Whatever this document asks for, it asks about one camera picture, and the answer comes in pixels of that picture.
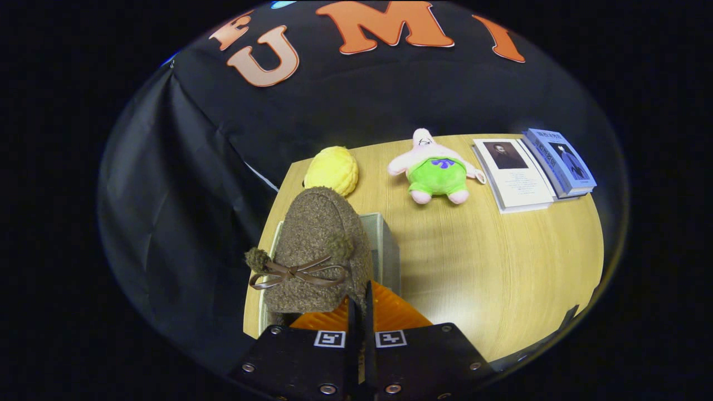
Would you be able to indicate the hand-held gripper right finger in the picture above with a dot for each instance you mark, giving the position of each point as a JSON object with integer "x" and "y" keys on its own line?
{"x": 429, "y": 362}

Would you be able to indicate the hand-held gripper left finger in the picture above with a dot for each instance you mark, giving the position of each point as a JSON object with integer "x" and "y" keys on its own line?
{"x": 295, "y": 362}

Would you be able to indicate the grey fabric storage box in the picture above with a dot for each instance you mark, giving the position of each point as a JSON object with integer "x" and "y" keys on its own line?
{"x": 385, "y": 250}

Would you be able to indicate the brown fuzzy shoe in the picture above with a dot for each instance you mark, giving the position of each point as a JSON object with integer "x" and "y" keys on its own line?
{"x": 317, "y": 234}

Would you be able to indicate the pink starfish plush toy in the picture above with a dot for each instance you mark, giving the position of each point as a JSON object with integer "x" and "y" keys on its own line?
{"x": 437, "y": 175}

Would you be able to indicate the yellow round plush toy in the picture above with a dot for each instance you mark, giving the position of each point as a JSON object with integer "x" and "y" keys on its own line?
{"x": 334, "y": 170}

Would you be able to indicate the white portrait book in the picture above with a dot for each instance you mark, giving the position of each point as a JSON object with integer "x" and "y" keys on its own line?
{"x": 521, "y": 178}

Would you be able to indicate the blue cover book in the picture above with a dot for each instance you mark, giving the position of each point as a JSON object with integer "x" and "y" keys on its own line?
{"x": 562, "y": 161}

